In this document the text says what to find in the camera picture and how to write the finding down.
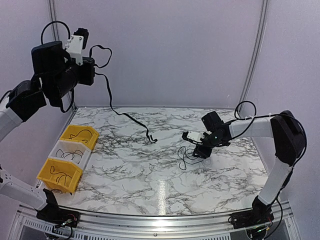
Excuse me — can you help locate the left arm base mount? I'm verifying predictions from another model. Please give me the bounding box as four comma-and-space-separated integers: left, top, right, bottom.
36, 189, 80, 228

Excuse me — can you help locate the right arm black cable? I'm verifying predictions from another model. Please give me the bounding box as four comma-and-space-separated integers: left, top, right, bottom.
209, 100, 308, 218

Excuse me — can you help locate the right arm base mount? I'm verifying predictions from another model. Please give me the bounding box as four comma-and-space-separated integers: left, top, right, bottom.
228, 197, 274, 229

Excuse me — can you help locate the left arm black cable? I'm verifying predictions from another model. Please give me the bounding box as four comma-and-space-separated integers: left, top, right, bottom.
0, 20, 76, 114

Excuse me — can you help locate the white translucent plastic bin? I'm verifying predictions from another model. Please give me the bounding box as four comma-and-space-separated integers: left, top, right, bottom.
48, 140, 92, 171

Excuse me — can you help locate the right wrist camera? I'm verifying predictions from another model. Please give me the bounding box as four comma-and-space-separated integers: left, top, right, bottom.
181, 131, 205, 145

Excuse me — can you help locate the far yellow plastic bin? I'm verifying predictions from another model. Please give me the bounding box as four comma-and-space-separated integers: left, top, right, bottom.
59, 124, 99, 151

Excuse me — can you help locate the near yellow plastic bin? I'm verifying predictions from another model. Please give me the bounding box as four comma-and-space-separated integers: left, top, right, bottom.
37, 158, 83, 194

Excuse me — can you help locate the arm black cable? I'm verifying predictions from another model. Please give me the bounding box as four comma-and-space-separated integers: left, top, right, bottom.
0, 20, 76, 114
209, 100, 308, 218

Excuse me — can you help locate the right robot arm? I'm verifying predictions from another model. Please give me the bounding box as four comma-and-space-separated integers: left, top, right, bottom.
184, 110, 308, 224

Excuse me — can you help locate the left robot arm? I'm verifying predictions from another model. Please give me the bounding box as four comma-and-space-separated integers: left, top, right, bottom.
0, 41, 96, 223

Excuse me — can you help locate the black ribbon cable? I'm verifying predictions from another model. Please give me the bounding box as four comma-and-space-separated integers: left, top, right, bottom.
88, 44, 158, 144

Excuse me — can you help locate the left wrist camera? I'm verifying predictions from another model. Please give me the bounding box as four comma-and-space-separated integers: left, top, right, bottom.
65, 28, 89, 66

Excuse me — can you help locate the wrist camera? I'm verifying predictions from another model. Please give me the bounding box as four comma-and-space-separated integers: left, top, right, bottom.
65, 28, 89, 66
181, 131, 205, 145

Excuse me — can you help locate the yellow plastic bin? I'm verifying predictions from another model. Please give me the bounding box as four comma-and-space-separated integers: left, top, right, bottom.
59, 124, 99, 151
37, 158, 83, 194

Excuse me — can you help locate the aluminium front rail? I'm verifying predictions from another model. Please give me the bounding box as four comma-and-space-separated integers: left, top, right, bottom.
8, 202, 301, 240

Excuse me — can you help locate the thin black cable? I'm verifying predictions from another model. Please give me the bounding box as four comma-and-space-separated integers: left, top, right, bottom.
56, 148, 85, 165
49, 166, 72, 186
66, 129, 97, 144

